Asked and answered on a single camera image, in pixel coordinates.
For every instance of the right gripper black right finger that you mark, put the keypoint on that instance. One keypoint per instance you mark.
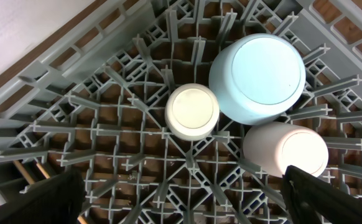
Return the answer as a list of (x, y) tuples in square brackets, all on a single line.
[(307, 197)]

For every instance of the pink cup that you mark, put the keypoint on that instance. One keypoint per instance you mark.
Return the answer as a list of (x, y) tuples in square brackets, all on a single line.
[(275, 146)]

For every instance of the wooden chopstick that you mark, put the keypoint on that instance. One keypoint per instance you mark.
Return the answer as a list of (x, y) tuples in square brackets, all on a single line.
[(80, 218), (24, 172)]

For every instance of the grey dishwasher rack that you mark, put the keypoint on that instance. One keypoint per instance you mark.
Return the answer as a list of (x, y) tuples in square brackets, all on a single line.
[(95, 100)]

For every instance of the white green cup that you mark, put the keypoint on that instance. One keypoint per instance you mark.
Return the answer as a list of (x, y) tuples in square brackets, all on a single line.
[(191, 112)]

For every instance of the light blue bowl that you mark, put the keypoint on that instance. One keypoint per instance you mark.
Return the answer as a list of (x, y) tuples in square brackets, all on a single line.
[(257, 78)]

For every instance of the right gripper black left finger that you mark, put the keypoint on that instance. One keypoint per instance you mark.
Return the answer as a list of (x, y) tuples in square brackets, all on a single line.
[(58, 199)]

